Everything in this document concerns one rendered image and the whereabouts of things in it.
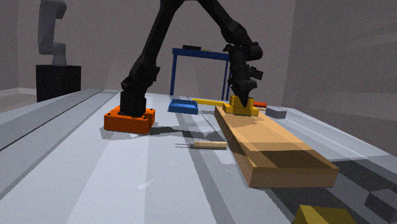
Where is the tan wooden floor panel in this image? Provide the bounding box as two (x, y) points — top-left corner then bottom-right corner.
(214, 105), (339, 188)

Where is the blue open tray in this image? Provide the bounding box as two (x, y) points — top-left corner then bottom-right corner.
(168, 99), (198, 115)

